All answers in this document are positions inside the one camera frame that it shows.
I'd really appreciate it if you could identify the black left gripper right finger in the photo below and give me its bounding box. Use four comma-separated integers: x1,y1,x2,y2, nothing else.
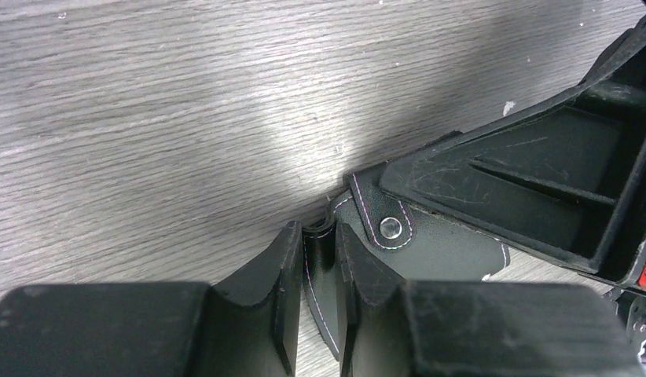
336,224,644,376

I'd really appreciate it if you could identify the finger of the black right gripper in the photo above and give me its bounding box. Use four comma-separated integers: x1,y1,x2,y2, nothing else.
380,15,646,280

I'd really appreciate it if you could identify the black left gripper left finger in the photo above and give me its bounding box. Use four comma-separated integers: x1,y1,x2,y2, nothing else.
0,221,303,376

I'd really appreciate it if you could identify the black leather card holder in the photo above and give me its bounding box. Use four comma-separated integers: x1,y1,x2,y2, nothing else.
303,164,510,358

